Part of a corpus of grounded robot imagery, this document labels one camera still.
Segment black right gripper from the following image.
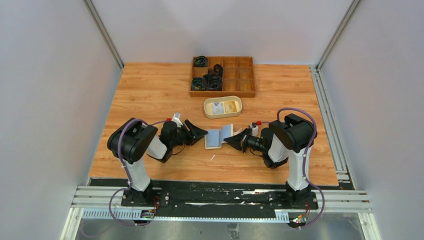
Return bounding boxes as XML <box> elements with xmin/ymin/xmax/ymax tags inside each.
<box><xmin>224</xmin><ymin>128</ymin><xmax>268</xmax><ymax>155</ymax></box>

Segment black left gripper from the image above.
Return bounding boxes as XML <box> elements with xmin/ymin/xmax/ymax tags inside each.
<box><xmin>170</xmin><ymin>120</ymin><xmax>209</xmax><ymax>150</ymax></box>

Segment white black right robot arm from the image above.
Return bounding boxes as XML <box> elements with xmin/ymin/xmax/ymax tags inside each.
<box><xmin>223</xmin><ymin>113</ymin><xmax>318</xmax><ymax>209</ymax></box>

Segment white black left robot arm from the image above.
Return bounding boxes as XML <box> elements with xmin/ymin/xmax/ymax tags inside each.
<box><xmin>107</xmin><ymin>117</ymin><xmax>208</xmax><ymax>207</ymax></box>

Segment white card in tray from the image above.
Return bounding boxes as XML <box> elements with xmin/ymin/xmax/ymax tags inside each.
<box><xmin>211</xmin><ymin>102</ymin><xmax>225</xmax><ymax>115</ymax></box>

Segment beige oval tray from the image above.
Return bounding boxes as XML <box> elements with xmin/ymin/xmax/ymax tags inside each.
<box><xmin>203</xmin><ymin>95</ymin><xmax>243</xmax><ymax>119</ymax></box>

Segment rolled black belt middle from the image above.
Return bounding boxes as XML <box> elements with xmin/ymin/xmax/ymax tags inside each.
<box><xmin>212</xmin><ymin>64</ymin><xmax>224</xmax><ymax>77</ymax></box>

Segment wooden compartment box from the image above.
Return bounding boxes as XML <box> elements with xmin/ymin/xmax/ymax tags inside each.
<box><xmin>188</xmin><ymin>55</ymin><xmax>257</xmax><ymax>98</ymax></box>

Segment rolled black belt top left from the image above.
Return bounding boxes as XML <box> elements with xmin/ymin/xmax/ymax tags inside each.
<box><xmin>193</xmin><ymin>55</ymin><xmax>208</xmax><ymax>68</ymax></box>

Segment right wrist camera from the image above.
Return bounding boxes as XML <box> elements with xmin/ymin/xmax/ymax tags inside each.
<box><xmin>249</xmin><ymin>122</ymin><xmax>261</xmax><ymax>137</ymax></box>

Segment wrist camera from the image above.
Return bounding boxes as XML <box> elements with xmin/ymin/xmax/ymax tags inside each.
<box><xmin>249</xmin><ymin>122</ymin><xmax>261</xmax><ymax>137</ymax></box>
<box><xmin>171</xmin><ymin>112</ymin><xmax>183</xmax><ymax>128</ymax></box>

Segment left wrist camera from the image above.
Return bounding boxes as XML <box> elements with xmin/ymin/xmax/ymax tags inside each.
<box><xmin>171</xmin><ymin>112</ymin><xmax>183</xmax><ymax>128</ymax></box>

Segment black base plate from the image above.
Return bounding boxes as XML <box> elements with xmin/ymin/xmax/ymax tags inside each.
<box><xmin>88</xmin><ymin>178</ymin><xmax>355</xmax><ymax>220</ymax></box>

